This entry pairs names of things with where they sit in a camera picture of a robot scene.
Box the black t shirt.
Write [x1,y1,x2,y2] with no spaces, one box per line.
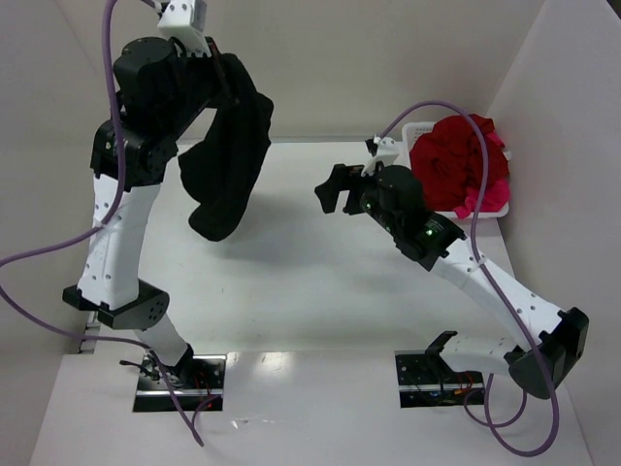
[178,53,275,242]

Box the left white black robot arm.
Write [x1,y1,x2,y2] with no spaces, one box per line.
[62,37,230,386]

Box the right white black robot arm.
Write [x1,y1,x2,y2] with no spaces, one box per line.
[314,164,589,399]

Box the white plastic basket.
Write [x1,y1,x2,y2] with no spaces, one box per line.
[401,119,511,220]

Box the dark red t shirt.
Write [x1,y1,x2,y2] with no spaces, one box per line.
[409,114,510,213]

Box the pink t shirt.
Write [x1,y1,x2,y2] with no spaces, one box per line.
[453,130,510,219]

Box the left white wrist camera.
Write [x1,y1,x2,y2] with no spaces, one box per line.
[157,0,207,42]

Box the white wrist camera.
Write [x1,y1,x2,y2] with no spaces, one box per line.
[157,0,207,42]
[362,136,403,177]

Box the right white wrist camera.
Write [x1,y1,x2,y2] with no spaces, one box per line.
[362,136,403,177]

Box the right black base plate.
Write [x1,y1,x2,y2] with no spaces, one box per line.
[395,351,484,408]

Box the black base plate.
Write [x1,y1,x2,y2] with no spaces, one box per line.
[130,355,226,413]
[395,351,484,408]

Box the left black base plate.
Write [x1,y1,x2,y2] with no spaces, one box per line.
[130,355,226,413]

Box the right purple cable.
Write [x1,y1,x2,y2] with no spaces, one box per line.
[380,100,560,457]

